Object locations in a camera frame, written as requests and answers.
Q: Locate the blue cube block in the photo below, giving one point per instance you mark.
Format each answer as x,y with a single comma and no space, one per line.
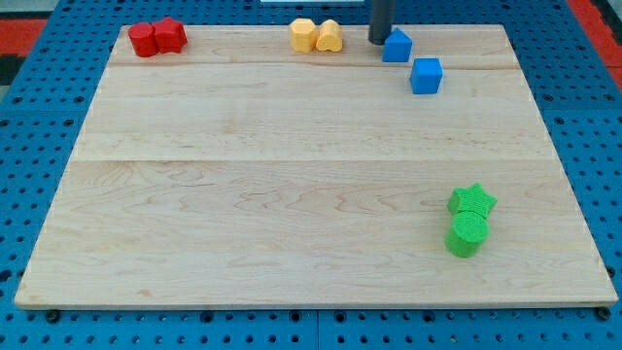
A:
426,75

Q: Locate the blue triangle block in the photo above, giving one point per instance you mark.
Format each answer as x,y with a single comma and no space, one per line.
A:
397,47

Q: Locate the wooden board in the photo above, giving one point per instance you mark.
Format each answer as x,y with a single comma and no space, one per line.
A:
239,174

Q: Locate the yellow heart block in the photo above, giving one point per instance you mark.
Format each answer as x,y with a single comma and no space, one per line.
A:
330,37

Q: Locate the yellow hexagon block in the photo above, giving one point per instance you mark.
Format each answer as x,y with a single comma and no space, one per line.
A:
303,35

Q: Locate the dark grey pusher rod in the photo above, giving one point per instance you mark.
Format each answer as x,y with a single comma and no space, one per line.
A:
381,21

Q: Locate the green star block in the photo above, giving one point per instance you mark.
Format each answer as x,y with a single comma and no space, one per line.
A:
471,199

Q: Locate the green cylinder block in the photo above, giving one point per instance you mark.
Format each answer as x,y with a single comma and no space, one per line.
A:
467,233

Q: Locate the red star block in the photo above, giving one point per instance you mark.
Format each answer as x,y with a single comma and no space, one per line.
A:
170,35

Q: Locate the red cylinder block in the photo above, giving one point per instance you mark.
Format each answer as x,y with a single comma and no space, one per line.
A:
143,39

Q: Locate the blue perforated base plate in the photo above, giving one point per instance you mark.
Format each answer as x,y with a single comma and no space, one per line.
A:
42,112

